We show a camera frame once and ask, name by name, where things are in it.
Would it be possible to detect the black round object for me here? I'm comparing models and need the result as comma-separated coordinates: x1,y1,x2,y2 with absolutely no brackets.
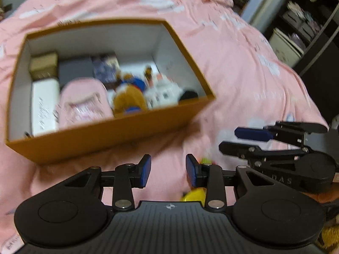
178,90,199,104

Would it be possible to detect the grey flat box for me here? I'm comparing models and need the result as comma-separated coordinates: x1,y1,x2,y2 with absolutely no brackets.
58,59,95,85

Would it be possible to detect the yellow plush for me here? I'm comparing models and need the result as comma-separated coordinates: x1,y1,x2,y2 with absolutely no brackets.
316,216,339,247

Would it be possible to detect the white plush toy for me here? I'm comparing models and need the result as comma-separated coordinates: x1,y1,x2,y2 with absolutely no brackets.
144,74,184,109

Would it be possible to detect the orange cardboard box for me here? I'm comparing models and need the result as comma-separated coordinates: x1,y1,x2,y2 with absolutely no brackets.
5,18,216,166

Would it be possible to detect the white rectangular box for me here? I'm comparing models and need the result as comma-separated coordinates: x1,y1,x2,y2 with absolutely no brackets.
31,80,61,137

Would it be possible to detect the yellow toy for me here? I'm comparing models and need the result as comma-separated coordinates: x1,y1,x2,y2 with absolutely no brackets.
180,157,212,204

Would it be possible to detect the pink printed blanket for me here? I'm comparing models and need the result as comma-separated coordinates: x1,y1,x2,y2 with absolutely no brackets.
0,0,331,254

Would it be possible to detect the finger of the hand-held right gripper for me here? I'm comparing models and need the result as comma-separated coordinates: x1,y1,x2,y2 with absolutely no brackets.
218,141,313,162
234,121,329,146

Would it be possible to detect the brown plush toy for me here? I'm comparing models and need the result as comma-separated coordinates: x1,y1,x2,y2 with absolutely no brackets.
113,73,149,115

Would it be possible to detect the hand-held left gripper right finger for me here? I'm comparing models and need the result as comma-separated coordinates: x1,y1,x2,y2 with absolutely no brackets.
185,153,277,212

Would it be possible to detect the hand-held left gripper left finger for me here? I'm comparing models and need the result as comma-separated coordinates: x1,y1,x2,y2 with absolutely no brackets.
64,154,152,212

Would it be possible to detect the pink fabric pouch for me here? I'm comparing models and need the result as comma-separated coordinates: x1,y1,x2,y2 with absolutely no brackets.
58,77,114,126

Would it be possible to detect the white storage container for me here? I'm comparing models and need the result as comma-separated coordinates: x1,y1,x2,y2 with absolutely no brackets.
268,28,303,68

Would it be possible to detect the small brown cardboard box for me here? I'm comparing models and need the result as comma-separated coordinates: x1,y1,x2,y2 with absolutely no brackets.
29,52,59,80

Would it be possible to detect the dark shelf unit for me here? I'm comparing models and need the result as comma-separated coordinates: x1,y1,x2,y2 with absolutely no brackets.
238,0,339,78

